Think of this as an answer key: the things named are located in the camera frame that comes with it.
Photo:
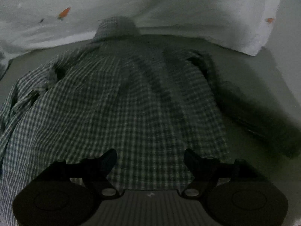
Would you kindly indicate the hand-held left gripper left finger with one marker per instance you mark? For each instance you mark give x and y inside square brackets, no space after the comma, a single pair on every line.
[110,161]

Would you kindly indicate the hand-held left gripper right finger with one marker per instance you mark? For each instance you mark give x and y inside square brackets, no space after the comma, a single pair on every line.
[191,161]

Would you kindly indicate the checked shirt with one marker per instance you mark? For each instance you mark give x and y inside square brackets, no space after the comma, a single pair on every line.
[131,98]

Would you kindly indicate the white carrot print sheet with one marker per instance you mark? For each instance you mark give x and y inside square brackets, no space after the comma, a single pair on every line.
[176,2]

